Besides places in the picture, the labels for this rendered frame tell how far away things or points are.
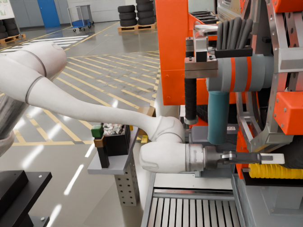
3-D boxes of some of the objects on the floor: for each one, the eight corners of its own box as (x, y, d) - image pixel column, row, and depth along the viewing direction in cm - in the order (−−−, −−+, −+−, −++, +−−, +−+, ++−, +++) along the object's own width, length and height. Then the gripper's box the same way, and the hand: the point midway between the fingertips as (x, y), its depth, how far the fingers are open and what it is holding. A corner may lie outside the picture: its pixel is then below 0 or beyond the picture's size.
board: (3, 48, 778) (-22, -19, 690) (-10, 49, 784) (-37, -17, 696) (29, 40, 910) (10, -17, 822) (17, 41, 916) (-3, -16, 828)
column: (136, 206, 140) (126, 148, 121) (120, 205, 142) (108, 148, 123) (139, 193, 149) (130, 138, 130) (124, 192, 151) (113, 138, 132)
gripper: (203, 170, 81) (277, 172, 77) (205, 168, 68) (294, 170, 64) (202, 149, 83) (274, 149, 79) (204, 142, 71) (290, 143, 67)
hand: (271, 158), depth 72 cm, fingers closed
